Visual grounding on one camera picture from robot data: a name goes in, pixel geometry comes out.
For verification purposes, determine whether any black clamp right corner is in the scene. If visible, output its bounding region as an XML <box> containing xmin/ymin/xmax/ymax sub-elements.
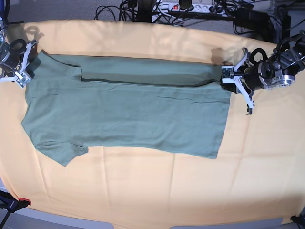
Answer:
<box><xmin>290</xmin><ymin>209</ymin><xmax>305</xmax><ymax>229</ymax></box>

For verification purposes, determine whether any red black table clamp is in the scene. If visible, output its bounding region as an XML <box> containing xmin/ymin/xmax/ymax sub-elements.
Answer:
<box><xmin>0</xmin><ymin>191</ymin><xmax>31</xmax><ymax>229</ymax></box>

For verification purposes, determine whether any black cable bundle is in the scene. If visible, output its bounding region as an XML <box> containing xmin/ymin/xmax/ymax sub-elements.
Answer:
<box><xmin>94</xmin><ymin>0</ymin><xmax>186</xmax><ymax>27</ymax></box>

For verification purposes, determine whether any white power strip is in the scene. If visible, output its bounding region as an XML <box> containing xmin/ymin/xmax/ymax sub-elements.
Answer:
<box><xmin>153</xmin><ymin>0</ymin><xmax>227</xmax><ymax>16</ymax></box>

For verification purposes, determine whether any green T-shirt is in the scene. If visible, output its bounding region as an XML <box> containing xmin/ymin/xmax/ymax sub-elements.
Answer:
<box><xmin>21</xmin><ymin>52</ymin><xmax>231</xmax><ymax>166</ymax></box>

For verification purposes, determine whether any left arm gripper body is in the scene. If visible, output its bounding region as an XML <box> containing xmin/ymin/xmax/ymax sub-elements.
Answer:
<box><xmin>221</xmin><ymin>48</ymin><xmax>264</xmax><ymax>115</ymax></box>

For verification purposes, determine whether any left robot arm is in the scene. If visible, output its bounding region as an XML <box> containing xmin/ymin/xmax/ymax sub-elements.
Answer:
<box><xmin>221</xmin><ymin>30</ymin><xmax>305</xmax><ymax>115</ymax></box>

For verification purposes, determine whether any black power adapter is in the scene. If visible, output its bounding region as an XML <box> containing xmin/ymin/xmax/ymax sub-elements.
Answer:
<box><xmin>234</xmin><ymin>8</ymin><xmax>270</xmax><ymax>31</ymax></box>

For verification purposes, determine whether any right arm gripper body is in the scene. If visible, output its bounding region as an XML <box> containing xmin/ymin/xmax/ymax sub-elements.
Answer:
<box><xmin>0</xmin><ymin>39</ymin><xmax>37</xmax><ymax>88</ymax></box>

